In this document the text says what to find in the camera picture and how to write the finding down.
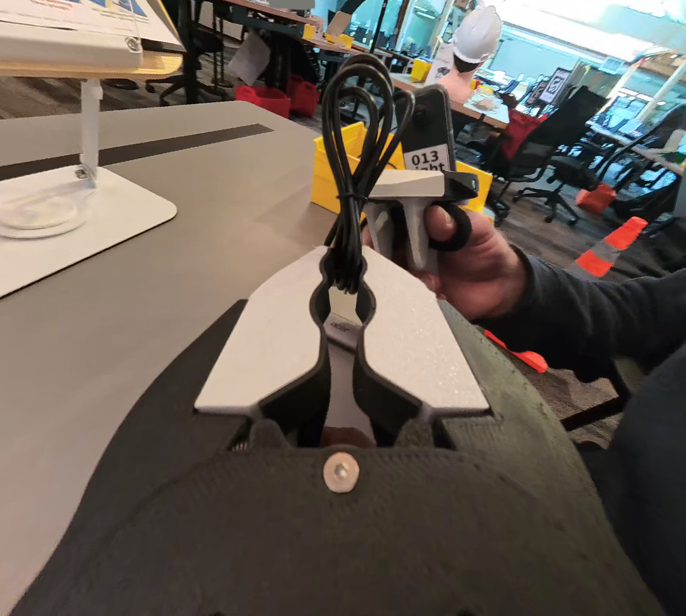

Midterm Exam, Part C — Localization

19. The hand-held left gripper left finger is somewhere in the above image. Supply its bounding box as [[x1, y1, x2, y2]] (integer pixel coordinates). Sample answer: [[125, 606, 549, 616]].
[[194, 246, 332, 447]]

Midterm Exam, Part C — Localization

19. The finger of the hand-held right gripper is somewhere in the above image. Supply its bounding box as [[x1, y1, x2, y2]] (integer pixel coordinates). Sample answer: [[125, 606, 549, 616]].
[[367, 169, 446, 201]]

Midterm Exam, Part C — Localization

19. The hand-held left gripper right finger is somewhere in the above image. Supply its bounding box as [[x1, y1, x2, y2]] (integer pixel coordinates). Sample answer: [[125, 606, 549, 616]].
[[353, 250, 491, 447]]

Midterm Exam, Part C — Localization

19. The black usb cable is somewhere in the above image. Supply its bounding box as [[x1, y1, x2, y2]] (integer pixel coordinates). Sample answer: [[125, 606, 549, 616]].
[[320, 54, 417, 296]]

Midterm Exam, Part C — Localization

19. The yellow plastic bin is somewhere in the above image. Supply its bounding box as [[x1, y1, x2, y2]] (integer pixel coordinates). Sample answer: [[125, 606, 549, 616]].
[[312, 122, 494, 216]]

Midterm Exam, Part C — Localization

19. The person's right forearm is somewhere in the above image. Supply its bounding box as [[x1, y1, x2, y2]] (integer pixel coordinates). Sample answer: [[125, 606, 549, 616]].
[[482, 246, 686, 383]]

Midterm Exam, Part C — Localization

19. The person's right hand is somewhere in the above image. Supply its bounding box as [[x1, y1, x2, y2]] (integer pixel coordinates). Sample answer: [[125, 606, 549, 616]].
[[362, 204, 530, 322]]

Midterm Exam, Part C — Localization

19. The white printed box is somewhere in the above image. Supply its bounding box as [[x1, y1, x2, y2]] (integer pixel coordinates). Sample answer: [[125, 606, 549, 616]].
[[431, 43, 457, 87]]

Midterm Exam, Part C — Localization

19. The mannequin head with hard hat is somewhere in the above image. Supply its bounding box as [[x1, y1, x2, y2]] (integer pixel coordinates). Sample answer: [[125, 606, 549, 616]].
[[449, 5, 504, 103]]

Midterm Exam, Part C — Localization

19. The black mesh office chair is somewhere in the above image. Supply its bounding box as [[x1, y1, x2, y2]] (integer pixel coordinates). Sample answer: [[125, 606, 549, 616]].
[[490, 85, 609, 226]]

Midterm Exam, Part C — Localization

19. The small orange bin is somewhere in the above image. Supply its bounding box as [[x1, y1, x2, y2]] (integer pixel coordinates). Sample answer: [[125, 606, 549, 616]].
[[576, 183, 617, 216]]

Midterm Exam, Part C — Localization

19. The white hanging paper sheet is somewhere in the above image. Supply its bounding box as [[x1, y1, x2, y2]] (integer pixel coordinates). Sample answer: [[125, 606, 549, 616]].
[[229, 30, 272, 87]]

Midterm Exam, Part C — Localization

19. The orange grey striped traffic cone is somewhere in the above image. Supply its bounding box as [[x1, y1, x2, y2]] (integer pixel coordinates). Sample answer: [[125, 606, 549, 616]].
[[568, 216, 649, 279]]

